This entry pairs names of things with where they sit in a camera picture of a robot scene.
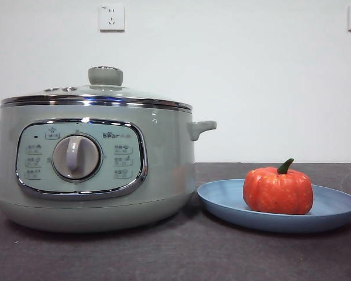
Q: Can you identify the glass lid with green knob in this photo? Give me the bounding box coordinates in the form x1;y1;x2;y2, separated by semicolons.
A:
0;66;192;111

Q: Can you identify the orange pumpkin with green stem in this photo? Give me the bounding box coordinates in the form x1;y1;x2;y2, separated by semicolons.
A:
242;158;314;215

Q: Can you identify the pale green electric steamer pot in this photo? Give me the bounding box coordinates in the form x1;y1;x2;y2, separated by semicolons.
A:
0;105;218;234

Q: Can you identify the blue round plate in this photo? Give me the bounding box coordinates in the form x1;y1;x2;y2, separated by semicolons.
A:
197;179;351;234

